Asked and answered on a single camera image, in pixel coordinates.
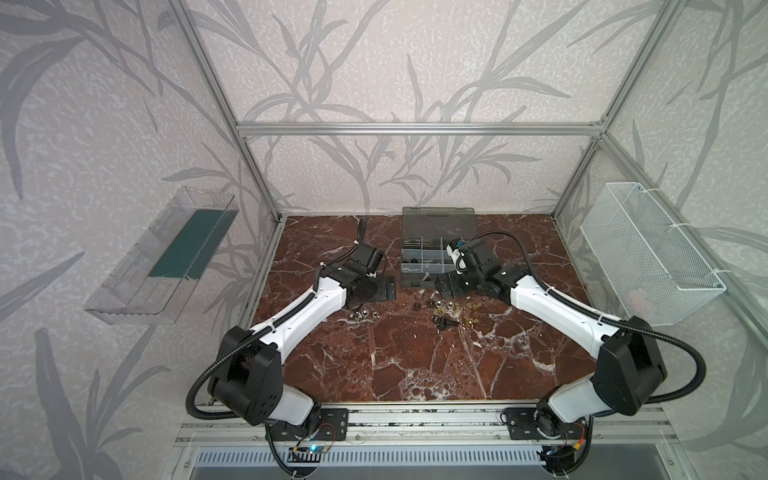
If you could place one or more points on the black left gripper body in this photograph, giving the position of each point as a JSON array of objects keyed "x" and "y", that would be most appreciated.
[{"x": 377, "y": 288}]

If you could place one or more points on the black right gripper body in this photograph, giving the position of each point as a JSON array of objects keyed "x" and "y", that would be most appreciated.
[{"x": 450, "y": 282}]

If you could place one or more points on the grey plastic organizer box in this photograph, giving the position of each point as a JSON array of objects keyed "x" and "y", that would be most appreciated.
[{"x": 426, "y": 233}]

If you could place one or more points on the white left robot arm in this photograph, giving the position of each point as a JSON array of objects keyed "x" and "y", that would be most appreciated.
[{"x": 247, "y": 375}]

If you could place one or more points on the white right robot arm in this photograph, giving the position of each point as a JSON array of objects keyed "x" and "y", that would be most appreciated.
[{"x": 628, "y": 368}]

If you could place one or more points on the silver nuts pile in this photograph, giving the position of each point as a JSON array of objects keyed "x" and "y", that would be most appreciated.
[{"x": 363, "y": 313}]

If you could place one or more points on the brass screws pile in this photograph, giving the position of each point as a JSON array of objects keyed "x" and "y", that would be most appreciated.
[{"x": 467, "y": 314}]

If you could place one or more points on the black screws pile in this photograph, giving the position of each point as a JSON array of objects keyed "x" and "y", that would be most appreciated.
[{"x": 440, "y": 317}]

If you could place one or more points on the aluminium back crossbar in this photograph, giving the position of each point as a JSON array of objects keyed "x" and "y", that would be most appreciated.
[{"x": 254, "y": 129}]

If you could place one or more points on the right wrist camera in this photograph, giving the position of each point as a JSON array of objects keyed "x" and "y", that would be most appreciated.
[{"x": 473, "y": 257}]

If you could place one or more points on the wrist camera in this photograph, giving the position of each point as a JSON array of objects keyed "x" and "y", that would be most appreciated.
[
  {"x": 365, "y": 259},
  {"x": 473, "y": 257}
]

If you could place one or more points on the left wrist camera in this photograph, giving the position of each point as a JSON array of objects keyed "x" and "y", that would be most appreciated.
[{"x": 365, "y": 259}]

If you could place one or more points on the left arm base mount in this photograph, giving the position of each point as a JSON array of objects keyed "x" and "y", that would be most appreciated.
[{"x": 325, "y": 424}]

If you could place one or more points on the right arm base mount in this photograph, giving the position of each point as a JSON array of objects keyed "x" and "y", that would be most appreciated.
[{"x": 526, "y": 423}]

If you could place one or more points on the white wire mesh basket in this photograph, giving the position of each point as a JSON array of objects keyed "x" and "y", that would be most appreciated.
[{"x": 651, "y": 264}]

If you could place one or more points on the clear plastic wall tray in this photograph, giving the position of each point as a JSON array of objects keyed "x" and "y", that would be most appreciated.
[{"x": 156, "y": 279}]

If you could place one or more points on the aluminium front rail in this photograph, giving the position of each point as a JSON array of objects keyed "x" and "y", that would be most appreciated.
[{"x": 441, "y": 423}]

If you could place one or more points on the aluminium frame post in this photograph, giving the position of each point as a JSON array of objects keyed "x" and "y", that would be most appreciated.
[{"x": 663, "y": 23}]

